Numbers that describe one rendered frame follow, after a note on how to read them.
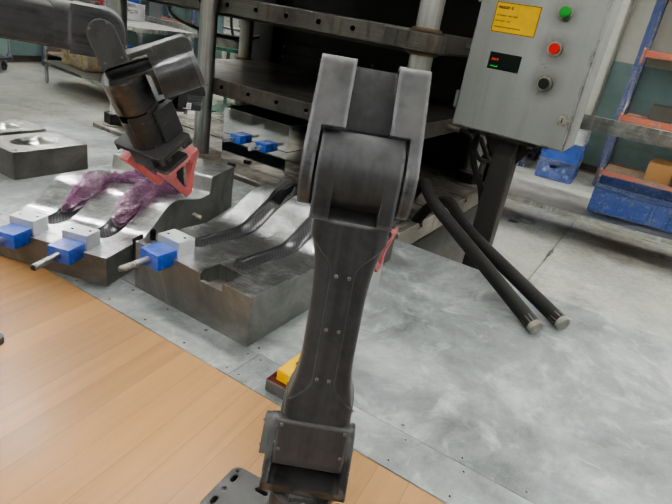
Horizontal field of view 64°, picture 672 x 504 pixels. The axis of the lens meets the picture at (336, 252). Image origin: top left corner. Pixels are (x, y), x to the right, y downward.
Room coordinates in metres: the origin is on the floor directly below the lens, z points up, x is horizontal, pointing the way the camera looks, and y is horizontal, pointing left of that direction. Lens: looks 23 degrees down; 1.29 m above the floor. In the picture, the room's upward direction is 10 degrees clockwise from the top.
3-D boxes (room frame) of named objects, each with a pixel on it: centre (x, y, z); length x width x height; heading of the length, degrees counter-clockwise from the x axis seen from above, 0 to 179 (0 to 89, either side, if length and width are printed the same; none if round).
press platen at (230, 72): (2.04, 0.20, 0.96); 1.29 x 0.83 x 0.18; 62
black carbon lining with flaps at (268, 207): (0.98, 0.12, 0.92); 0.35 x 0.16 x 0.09; 152
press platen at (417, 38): (2.04, 0.20, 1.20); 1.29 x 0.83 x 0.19; 62
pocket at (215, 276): (0.77, 0.17, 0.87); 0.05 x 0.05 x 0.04; 62
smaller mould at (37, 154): (1.36, 0.82, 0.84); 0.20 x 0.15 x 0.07; 152
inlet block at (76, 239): (0.81, 0.46, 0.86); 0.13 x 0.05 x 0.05; 169
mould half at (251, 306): (0.99, 0.11, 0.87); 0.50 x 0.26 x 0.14; 152
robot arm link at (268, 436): (0.40, 0.00, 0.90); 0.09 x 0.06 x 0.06; 90
